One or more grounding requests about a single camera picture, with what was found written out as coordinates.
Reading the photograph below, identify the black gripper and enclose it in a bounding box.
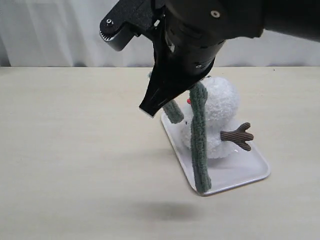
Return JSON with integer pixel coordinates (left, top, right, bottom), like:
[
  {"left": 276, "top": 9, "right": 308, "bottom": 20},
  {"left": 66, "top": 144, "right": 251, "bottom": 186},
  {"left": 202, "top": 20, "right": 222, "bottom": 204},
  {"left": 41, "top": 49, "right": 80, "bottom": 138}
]
[{"left": 139, "top": 14, "right": 224, "bottom": 117}]

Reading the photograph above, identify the green knitted scarf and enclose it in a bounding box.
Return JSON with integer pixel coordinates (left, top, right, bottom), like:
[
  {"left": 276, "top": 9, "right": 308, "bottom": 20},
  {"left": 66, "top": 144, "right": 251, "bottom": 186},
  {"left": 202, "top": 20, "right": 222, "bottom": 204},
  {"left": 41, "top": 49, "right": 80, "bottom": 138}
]
[{"left": 148, "top": 71, "right": 212, "bottom": 197}]

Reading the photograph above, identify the white plush snowman toy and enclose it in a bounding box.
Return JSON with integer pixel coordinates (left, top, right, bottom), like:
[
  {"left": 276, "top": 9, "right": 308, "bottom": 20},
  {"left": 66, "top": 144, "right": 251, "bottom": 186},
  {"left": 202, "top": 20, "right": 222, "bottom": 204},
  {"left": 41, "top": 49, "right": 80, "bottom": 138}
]
[{"left": 180, "top": 76, "right": 255, "bottom": 160}]

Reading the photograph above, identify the white rectangular plastic tray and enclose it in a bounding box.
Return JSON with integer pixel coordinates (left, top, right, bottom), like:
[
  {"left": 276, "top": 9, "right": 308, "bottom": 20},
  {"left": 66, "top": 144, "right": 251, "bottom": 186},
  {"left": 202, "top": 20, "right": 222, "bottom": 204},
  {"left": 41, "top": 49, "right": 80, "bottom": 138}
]
[{"left": 160, "top": 113, "right": 271, "bottom": 197}]

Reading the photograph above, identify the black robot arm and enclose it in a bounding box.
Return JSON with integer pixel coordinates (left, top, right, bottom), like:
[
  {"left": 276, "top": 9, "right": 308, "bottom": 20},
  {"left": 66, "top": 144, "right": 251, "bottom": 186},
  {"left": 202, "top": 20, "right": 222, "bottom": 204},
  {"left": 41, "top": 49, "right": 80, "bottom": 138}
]
[{"left": 139, "top": 0, "right": 320, "bottom": 116}]

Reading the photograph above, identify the white curtain backdrop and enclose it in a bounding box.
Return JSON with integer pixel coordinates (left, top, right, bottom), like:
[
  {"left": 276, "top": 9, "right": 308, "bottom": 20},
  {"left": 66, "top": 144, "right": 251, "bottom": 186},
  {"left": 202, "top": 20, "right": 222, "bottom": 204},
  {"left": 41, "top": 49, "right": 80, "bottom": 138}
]
[{"left": 0, "top": 0, "right": 320, "bottom": 67}]

